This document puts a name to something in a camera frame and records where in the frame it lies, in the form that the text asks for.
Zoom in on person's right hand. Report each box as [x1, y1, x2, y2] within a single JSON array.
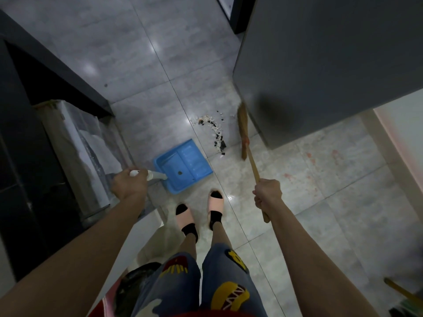
[[252, 179, 284, 215]]

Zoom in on person's left hand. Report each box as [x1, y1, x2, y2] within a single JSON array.
[[111, 168, 149, 202]]

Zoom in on blue plastic dustpan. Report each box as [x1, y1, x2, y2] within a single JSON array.
[[129, 138, 214, 195]]

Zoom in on straw broom wooden handle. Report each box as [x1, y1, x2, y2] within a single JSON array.
[[237, 102, 271, 224]]

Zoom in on pile of swept debris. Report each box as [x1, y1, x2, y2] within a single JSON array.
[[191, 110, 229, 159]]

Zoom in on person's left forearm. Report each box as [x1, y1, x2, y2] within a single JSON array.
[[0, 194, 148, 317]]

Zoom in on person's right forearm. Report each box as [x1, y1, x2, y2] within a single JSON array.
[[269, 201, 381, 317]]

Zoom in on person's right pink slipper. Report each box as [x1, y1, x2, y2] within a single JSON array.
[[207, 196, 225, 215]]

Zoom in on person's pink slipper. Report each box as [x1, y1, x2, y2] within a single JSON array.
[[207, 196, 225, 215], [175, 209, 196, 230]]

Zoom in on person's right black sock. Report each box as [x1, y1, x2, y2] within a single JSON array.
[[208, 190, 225, 231]]

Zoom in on person's black sock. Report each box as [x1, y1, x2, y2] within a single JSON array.
[[208, 190, 225, 231], [175, 203, 200, 244]]

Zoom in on person's right leg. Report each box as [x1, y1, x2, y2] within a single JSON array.
[[211, 221, 234, 250]]

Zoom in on person's leg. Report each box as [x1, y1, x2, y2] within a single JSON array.
[[178, 232, 199, 261], [211, 221, 234, 250]]

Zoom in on person's left pink slipper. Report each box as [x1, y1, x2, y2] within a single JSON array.
[[175, 209, 196, 230]]

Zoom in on person's left black sock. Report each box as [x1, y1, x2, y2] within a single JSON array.
[[175, 203, 200, 244]]

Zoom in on person's left leg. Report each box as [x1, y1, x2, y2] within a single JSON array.
[[178, 232, 199, 261]]

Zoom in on black trash bin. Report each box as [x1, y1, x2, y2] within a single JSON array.
[[112, 262, 163, 317]]

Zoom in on plastic wrapped cardboard box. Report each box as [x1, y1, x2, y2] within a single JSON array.
[[34, 99, 156, 227]]

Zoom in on patched blue jeans shorts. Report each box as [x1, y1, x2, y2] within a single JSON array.
[[130, 243, 269, 317]]

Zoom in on grey refrigerator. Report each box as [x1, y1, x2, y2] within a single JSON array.
[[233, 0, 423, 150]]

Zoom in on red chair gold frame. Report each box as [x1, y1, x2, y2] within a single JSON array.
[[383, 277, 423, 309]]

